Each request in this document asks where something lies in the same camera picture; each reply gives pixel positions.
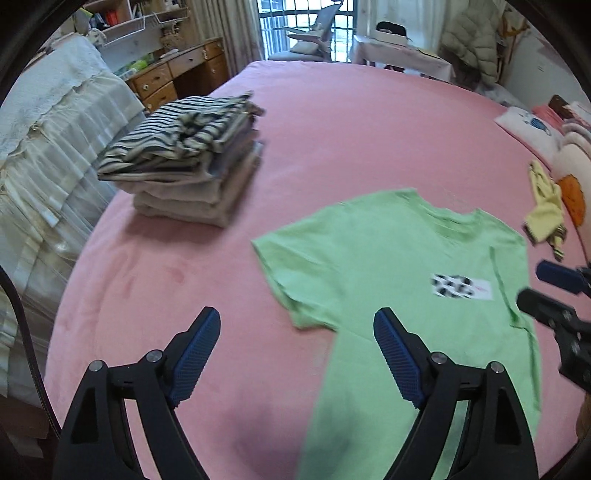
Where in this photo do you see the green t-shirt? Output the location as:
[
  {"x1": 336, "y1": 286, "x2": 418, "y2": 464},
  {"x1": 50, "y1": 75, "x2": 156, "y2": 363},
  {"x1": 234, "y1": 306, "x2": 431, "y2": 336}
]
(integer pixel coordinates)
[{"x1": 252, "y1": 187, "x2": 543, "y2": 480}]

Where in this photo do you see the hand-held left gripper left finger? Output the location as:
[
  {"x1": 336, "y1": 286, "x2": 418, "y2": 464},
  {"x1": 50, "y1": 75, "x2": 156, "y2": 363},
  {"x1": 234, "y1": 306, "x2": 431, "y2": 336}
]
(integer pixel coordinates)
[{"x1": 54, "y1": 306, "x2": 221, "y2": 480}]

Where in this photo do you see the white pillow with blue print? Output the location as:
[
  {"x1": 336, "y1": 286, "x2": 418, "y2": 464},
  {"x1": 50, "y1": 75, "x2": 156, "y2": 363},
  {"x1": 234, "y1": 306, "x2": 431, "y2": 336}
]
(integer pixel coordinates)
[{"x1": 494, "y1": 106, "x2": 564, "y2": 158}]

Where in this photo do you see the black and white box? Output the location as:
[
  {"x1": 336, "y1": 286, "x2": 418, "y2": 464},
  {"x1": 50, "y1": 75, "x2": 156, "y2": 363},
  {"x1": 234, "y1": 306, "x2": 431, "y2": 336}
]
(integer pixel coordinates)
[{"x1": 373, "y1": 21, "x2": 409, "y2": 47}]

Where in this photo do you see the white wire shelf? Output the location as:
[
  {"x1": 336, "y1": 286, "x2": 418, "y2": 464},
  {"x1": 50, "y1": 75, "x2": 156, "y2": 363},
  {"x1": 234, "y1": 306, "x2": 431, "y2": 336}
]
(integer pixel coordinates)
[{"x1": 78, "y1": 0, "x2": 192, "y2": 49}]

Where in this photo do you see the pink folded bedding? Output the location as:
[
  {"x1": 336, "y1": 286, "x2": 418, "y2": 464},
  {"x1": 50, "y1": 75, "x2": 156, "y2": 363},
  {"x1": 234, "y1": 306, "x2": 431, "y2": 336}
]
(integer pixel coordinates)
[{"x1": 531, "y1": 104, "x2": 566, "y2": 126}]

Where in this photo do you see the yellow small garment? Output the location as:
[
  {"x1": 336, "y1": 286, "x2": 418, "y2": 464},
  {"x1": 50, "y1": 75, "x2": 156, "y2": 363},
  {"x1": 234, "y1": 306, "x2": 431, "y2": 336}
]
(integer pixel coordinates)
[{"x1": 522, "y1": 159, "x2": 568, "y2": 263}]

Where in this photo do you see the beige curtain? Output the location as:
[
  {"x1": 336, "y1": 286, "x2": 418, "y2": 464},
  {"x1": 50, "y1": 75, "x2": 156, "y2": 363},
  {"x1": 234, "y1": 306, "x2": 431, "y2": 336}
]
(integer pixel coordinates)
[{"x1": 185, "y1": 0, "x2": 264, "y2": 77}]

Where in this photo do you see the wooden desk with drawers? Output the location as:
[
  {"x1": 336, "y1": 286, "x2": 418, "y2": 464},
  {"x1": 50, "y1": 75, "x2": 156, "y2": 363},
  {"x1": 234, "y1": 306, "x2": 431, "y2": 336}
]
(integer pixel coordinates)
[{"x1": 124, "y1": 37, "x2": 230, "y2": 114}]

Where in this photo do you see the plush cushion with orange patch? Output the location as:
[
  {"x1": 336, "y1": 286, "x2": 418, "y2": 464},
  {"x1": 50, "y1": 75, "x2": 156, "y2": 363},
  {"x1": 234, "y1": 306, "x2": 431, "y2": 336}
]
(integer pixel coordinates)
[{"x1": 551, "y1": 131, "x2": 591, "y2": 232}]

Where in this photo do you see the grey chair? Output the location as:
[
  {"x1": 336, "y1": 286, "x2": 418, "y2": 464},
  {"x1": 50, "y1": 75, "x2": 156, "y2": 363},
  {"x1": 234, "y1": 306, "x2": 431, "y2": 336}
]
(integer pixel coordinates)
[{"x1": 268, "y1": 0, "x2": 352, "y2": 63}]

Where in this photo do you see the barred window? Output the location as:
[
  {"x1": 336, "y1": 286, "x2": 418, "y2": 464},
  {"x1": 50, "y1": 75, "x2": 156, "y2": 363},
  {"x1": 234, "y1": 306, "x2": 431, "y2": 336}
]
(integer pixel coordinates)
[{"x1": 256, "y1": 0, "x2": 361, "y2": 63}]

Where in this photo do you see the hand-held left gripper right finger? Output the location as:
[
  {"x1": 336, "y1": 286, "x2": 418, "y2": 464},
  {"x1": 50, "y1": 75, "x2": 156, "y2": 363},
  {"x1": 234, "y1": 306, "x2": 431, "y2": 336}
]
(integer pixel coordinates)
[{"x1": 373, "y1": 307, "x2": 539, "y2": 480}]

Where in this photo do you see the pink bed blanket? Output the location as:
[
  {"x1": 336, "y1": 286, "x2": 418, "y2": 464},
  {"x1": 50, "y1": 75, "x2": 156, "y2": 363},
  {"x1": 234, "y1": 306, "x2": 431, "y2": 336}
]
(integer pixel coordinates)
[{"x1": 44, "y1": 60, "x2": 591, "y2": 480}]

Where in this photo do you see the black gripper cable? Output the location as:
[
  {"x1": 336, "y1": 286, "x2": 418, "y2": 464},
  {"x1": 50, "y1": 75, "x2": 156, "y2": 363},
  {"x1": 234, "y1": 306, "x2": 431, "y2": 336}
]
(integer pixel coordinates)
[{"x1": 0, "y1": 265, "x2": 63, "y2": 439}]

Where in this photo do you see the beige puffy jacket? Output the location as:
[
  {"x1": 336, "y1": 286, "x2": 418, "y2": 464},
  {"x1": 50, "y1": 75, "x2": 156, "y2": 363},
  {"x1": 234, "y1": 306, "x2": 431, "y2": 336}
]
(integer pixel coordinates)
[{"x1": 438, "y1": 0, "x2": 504, "y2": 86}]

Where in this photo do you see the white lace cover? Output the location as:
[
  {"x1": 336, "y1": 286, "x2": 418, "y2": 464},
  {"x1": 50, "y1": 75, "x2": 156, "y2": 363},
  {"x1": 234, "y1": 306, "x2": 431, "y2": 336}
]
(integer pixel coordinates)
[{"x1": 0, "y1": 34, "x2": 146, "y2": 407}]

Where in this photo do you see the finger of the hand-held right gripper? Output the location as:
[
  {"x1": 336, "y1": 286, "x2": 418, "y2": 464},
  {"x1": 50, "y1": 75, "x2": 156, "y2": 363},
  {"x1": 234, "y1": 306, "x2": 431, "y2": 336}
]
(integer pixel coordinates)
[
  {"x1": 536, "y1": 260, "x2": 591, "y2": 297},
  {"x1": 516, "y1": 288, "x2": 578, "y2": 334}
]

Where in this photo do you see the table with white cloth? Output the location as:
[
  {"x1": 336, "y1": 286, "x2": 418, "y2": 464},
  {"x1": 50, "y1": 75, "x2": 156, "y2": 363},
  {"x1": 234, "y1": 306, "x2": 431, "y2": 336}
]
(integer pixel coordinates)
[{"x1": 353, "y1": 34, "x2": 455, "y2": 81}]

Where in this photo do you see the stack of folded clothes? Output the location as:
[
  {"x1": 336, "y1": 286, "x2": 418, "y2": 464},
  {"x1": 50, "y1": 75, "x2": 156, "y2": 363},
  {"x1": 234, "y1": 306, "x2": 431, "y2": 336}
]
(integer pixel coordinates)
[{"x1": 97, "y1": 91, "x2": 267, "y2": 229}]

